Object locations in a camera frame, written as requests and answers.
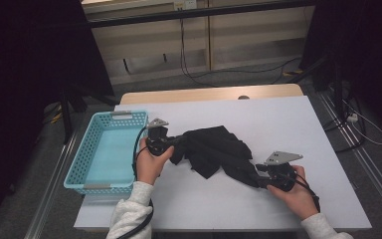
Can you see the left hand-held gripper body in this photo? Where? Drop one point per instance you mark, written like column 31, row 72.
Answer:
column 157, row 139

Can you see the white wall socket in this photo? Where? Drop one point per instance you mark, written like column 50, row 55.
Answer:
column 184, row 4

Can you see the light wooden table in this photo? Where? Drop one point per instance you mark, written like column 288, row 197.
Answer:
column 212, row 93

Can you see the grey table grommet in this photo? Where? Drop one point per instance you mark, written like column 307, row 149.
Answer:
column 243, row 97

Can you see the white table cover sheet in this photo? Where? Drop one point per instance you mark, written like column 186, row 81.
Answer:
column 245, row 113

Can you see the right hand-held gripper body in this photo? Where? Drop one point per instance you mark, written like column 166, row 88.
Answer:
column 282, row 176

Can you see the light blue plastic basket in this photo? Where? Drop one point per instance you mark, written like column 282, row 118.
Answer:
column 112, row 152

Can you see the black horizontal bar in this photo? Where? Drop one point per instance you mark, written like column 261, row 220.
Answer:
column 195, row 13

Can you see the metal floor rail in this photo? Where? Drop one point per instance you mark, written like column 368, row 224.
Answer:
column 358, row 146
column 51, row 186

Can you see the black tripod stand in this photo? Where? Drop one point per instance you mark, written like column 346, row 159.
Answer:
column 337, row 86

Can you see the black stand legs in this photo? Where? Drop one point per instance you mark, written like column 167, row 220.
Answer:
column 67, row 113

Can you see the white plug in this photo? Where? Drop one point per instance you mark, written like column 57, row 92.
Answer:
column 352, row 117

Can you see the large black curtain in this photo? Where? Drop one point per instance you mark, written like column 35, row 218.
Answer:
column 20, row 66

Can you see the person's left hand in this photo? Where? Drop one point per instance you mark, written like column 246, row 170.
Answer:
column 149, row 166

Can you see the black pants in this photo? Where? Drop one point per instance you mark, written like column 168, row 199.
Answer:
column 215, row 149

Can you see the person's right hand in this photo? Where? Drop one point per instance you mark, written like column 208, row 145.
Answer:
column 298, row 199

